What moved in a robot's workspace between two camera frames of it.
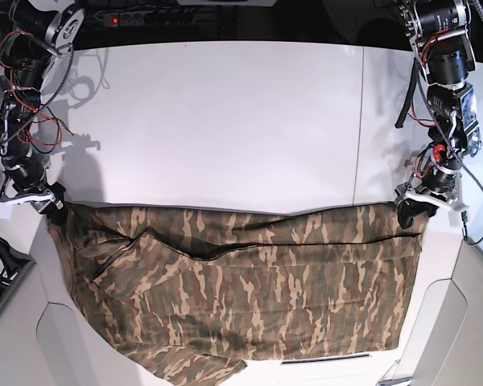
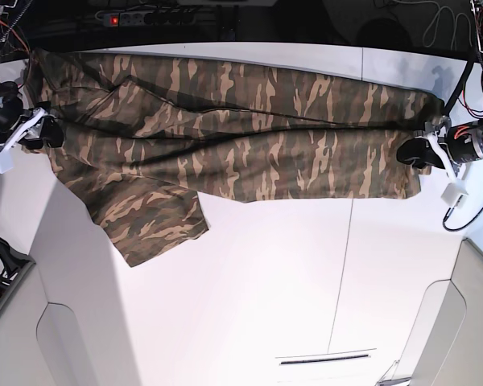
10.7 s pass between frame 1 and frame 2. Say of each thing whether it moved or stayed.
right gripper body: moved
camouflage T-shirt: moved
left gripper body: moved
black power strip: stayed
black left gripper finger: moved
